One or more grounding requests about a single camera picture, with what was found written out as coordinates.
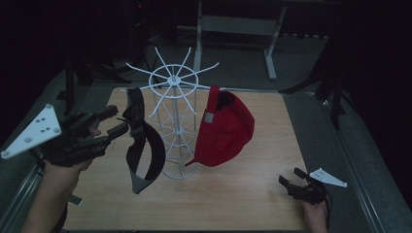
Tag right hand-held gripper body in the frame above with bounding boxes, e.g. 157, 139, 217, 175
286, 167, 348, 206

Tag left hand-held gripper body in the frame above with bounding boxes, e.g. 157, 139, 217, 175
0, 103, 113, 168

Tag black sun visor cap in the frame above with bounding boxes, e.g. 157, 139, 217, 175
121, 86, 167, 195

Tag red baseball cap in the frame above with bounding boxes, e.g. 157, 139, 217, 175
184, 84, 256, 168

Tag white wire hat rack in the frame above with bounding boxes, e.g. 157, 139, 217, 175
120, 46, 220, 181

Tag person's right hand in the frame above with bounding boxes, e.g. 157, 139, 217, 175
301, 199, 328, 227

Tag person's left hand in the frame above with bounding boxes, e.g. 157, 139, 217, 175
43, 126, 102, 174

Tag black metal stand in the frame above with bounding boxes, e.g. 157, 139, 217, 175
56, 57, 130, 117
280, 48, 346, 130

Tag black cable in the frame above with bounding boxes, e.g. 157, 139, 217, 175
325, 193, 333, 231

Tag metal frame rail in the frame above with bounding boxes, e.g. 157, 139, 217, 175
0, 163, 45, 233
281, 91, 387, 233

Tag metal table frame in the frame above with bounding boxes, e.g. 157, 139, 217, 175
176, 0, 288, 82

